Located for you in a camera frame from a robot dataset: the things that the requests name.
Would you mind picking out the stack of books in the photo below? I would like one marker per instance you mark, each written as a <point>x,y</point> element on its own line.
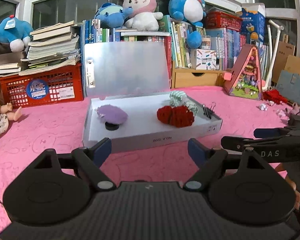
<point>50,48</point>

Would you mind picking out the pink triangular miniature house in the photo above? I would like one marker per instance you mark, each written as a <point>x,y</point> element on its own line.
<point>244,78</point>

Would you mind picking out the blue plush toy left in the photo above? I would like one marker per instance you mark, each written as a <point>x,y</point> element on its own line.
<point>16,33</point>

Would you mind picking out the red plastic crate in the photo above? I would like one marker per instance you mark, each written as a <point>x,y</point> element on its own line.
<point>55,86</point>

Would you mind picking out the pink white bunny plush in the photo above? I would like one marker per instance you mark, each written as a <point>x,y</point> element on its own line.
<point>143,17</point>

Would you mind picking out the grey blue notebook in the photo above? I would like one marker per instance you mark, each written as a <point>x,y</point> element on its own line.
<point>288,86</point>

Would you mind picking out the small crumpled paper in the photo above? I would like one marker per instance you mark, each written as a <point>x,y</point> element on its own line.
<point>263,107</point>

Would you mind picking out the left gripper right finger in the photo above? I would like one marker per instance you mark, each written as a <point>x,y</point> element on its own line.
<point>209,163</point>

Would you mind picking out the red basket on books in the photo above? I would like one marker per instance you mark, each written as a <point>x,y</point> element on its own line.
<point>221,19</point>

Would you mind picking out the light blue whale plush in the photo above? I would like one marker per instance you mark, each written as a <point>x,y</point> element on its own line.
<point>112,15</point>

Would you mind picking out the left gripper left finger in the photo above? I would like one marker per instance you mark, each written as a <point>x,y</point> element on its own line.
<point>89,162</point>

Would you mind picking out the black round puck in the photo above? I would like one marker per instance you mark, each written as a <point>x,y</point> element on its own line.
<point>111,127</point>

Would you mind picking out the large blue white plush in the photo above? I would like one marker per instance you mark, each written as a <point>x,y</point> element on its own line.
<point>193,12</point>

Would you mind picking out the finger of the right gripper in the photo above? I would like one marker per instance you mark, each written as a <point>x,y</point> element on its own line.
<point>276,132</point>
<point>270,146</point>

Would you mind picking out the pink bunny print blanket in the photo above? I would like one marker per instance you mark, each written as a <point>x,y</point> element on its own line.
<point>60,126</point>

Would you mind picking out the red knitted scrunchie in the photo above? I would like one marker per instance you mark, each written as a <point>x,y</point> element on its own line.
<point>178,117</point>

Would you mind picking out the green checkered scrunchie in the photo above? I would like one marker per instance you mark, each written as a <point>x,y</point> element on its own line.
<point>179,98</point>

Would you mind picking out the person's right hand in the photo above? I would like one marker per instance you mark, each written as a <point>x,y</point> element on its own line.
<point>292,178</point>

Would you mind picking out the blue cardboard box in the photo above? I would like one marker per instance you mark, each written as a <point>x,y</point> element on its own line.
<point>253,17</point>

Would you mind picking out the row of upright books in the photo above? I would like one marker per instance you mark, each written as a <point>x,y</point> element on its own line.
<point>173,35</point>

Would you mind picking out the black binder clips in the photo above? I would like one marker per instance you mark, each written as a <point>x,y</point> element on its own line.
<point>209,111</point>

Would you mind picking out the wooden drawer organizer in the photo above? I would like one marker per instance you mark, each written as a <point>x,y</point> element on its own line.
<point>188,77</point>

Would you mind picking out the small white patterned box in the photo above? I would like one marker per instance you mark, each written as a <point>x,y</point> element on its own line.
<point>205,59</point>

